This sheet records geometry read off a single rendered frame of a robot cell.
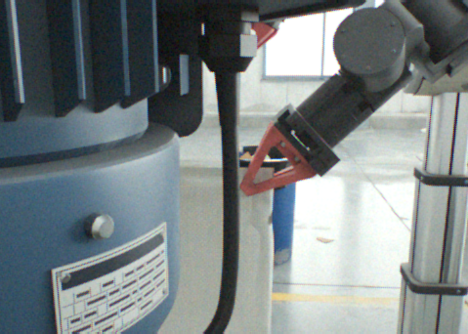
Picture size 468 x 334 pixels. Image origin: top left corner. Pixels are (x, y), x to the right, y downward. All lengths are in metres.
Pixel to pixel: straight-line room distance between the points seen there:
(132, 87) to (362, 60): 0.28
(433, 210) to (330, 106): 0.70
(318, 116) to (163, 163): 0.33
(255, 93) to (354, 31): 8.11
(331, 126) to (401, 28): 0.12
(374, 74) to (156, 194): 0.28
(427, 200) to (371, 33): 0.76
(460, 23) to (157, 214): 0.38
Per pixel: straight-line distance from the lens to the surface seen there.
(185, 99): 0.26
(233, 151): 0.21
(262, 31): 0.61
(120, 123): 0.16
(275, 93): 8.51
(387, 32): 0.41
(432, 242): 1.17
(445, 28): 0.49
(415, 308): 1.22
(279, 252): 2.85
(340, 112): 0.47
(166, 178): 0.16
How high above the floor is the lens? 1.20
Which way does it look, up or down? 13 degrees down
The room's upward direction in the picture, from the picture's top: straight up
